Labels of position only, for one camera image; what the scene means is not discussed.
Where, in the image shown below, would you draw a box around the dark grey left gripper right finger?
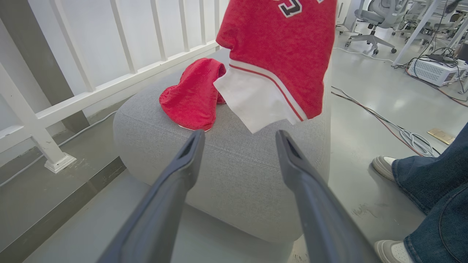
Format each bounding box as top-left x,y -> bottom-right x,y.
275,129 -> 381,263

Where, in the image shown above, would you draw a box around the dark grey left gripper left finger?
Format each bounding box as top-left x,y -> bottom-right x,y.
97,129 -> 206,263

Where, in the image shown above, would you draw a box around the red shorts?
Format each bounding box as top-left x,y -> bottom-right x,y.
159,57 -> 227,132

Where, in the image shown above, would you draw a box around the red white jersey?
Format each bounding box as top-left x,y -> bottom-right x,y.
213,0 -> 338,134

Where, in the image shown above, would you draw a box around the grey fabric seat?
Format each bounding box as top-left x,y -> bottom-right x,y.
113,47 -> 332,244

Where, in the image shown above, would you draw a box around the white grey sneaker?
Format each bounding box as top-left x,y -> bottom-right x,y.
372,156 -> 398,182
374,240 -> 414,263

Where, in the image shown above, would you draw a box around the blue jeans leg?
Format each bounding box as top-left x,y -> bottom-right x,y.
404,182 -> 468,263
391,122 -> 468,216

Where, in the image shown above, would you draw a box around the white railing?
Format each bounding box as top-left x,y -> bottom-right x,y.
0,0 -> 231,174

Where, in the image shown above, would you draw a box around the brass floor plate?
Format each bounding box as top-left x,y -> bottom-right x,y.
427,127 -> 456,146

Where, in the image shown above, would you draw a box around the white box device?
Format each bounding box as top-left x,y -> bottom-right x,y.
407,55 -> 468,87

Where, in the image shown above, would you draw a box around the dark grey pillar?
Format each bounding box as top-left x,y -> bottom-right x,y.
0,0 -> 90,133

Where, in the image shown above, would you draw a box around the grey office chair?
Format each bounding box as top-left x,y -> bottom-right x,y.
345,0 -> 409,56

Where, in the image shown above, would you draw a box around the white table leg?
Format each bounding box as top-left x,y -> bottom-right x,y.
392,0 -> 444,67

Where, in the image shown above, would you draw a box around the floor cable bundle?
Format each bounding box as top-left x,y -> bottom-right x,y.
331,85 -> 442,158

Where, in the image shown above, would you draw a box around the grey floor cable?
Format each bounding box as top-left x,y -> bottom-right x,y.
0,110 -> 118,187

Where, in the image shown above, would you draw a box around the white floor cable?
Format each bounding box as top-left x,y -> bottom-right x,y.
332,47 -> 396,63

